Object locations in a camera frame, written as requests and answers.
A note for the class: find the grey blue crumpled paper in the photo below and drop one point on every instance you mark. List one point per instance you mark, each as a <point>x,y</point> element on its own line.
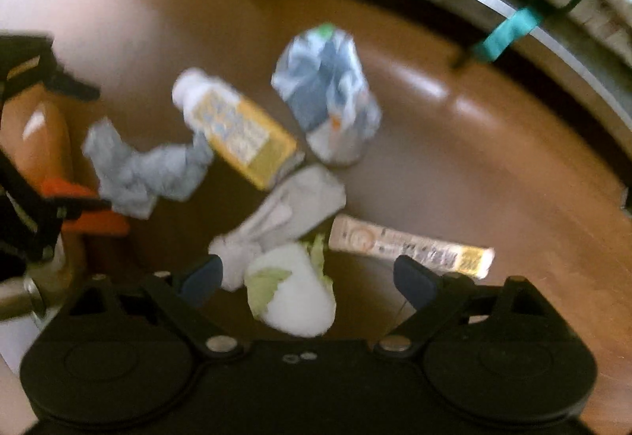
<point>148,173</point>

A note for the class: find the long beige snack wrapper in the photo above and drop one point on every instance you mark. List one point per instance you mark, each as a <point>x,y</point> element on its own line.
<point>410,245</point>

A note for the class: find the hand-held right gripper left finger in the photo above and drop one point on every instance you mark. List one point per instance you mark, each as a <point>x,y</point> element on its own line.
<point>202,274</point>

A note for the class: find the white bottle yellow label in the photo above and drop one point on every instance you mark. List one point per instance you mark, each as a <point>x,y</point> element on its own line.
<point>237,129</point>

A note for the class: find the orange brown wrapper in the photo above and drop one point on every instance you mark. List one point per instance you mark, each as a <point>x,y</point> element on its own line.
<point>44,143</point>

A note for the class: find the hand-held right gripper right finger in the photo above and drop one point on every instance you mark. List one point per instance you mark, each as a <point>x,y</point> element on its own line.
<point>414,279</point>

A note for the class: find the white grey plastic bag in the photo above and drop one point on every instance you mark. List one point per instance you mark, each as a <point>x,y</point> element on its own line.
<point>326,94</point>

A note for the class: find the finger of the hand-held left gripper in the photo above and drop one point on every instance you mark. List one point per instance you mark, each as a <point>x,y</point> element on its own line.
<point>34,64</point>
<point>29,217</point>

